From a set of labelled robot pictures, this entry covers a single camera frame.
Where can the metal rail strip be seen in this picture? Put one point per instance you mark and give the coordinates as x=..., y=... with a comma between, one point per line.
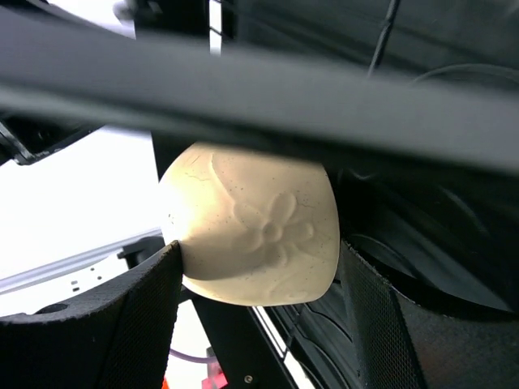
x=70, y=264

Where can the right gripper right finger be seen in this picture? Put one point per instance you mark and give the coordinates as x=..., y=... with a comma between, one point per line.
x=410, y=335

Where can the wooden bowl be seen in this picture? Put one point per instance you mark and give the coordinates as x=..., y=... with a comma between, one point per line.
x=254, y=229

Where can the black drip tray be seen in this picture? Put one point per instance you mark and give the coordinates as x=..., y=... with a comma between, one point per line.
x=459, y=235

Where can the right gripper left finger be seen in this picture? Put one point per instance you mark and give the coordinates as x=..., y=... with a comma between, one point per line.
x=116, y=335

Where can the black wire dish rack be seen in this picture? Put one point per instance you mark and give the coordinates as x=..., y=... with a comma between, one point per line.
x=63, y=77

